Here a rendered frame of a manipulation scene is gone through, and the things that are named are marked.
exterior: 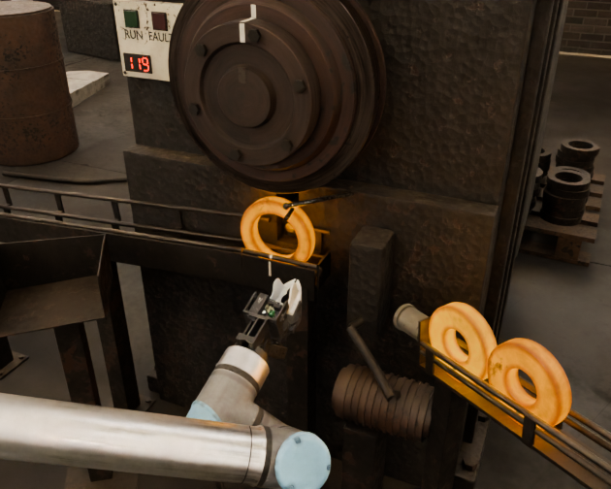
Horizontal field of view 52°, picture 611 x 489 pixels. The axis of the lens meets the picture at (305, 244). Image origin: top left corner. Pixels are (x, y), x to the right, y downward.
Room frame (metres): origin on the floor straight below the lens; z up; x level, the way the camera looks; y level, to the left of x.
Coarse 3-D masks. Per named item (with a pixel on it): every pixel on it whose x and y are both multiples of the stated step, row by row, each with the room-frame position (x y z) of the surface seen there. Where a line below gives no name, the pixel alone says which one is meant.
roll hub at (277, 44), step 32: (224, 32) 1.21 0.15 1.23; (192, 64) 1.24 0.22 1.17; (224, 64) 1.23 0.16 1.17; (256, 64) 1.20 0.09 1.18; (288, 64) 1.16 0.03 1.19; (192, 96) 1.25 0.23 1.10; (224, 96) 1.21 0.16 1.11; (256, 96) 1.18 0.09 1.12; (288, 96) 1.17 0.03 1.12; (320, 96) 1.18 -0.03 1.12; (224, 128) 1.23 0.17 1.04; (256, 128) 1.20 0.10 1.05; (288, 128) 1.16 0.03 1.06; (256, 160) 1.19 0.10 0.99
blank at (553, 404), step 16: (496, 352) 0.87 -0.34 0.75; (512, 352) 0.84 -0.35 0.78; (528, 352) 0.82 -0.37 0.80; (544, 352) 0.81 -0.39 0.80; (496, 368) 0.86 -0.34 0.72; (512, 368) 0.84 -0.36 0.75; (528, 368) 0.81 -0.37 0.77; (544, 368) 0.79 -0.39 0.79; (560, 368) 0.79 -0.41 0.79; (496, 384) 0.86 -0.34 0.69; (512, 384) 0.84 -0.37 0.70; (544, 384) 0.78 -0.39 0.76; (560, 384) 0.77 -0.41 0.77; (528, 400) 0.82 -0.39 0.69; (544, 400) 0.77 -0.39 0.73; (560, 400) 0.76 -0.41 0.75; (544, 416) 0.77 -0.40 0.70; (560, 416) 0.75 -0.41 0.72
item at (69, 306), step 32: (0, 256) 1.32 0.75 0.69; (32, 256) 1.34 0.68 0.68; (64, 256) 1.35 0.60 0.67; (96, 256) 1.37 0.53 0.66; (0, 288) 1.28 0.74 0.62; (32, 288) 1.32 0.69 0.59; (64, 288) 1.31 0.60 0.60; (96, 288) 1.30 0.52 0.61; (0, 320) 1.19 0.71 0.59; (32, 320) 1.18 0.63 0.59; (64, 320) 1.17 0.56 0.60; (64, 352) 1.22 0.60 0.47; (96, 384) 1.28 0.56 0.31; (96, 480) 1.22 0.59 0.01; (128, 480) 1.22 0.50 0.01
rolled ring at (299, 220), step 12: (252, 204) 1.32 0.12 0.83; (264, 204) 1.31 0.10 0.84; (276, 204) 1.29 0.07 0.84; (252, 216) 1.32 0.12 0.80; (300, 216) 1.27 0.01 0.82; (252, 228) 1.32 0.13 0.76; (300, 228) 1.27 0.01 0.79; (312, 228) 1.28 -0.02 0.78; (252, 240) 1.32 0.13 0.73; (300, 240) 1.27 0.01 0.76; (312, 240) 1.27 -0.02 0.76; (300, 252) 1.27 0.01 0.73
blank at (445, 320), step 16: (448, 304) 1.00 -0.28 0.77; (464, 304) 0.98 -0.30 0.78; (432, 320) 1.01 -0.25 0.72; (448, 320) 0.97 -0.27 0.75; (464, 320) 0.94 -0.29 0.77; (480, 320) 0.93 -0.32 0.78; (432, 336) 1.00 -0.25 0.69; (448, 336) 0.98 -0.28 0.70; (464, 336) 0.93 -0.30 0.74; (480, 336) 0.91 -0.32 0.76; (448, 352) 0.96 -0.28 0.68; (480, 352) 0.90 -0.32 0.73; (480, 368) 0.89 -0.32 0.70
